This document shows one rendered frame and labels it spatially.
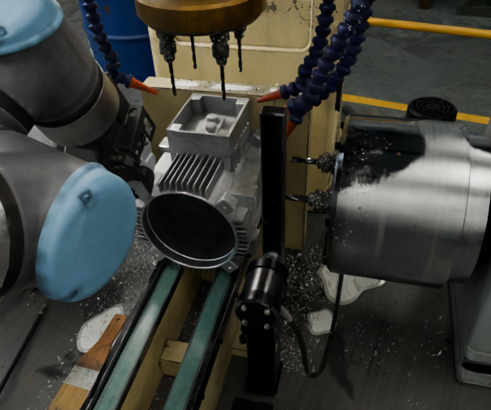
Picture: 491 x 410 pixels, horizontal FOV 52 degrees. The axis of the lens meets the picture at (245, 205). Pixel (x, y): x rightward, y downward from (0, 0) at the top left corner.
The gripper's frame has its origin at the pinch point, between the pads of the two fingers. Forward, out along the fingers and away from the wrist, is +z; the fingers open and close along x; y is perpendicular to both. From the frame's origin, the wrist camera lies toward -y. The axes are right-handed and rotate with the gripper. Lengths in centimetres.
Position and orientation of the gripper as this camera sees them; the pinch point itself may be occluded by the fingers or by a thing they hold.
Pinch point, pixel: (140, 197)
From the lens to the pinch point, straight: 73.9
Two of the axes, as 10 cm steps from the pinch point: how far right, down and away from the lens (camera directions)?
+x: -9.7, -1.2, 2.1
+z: 1.5, 3.5, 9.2
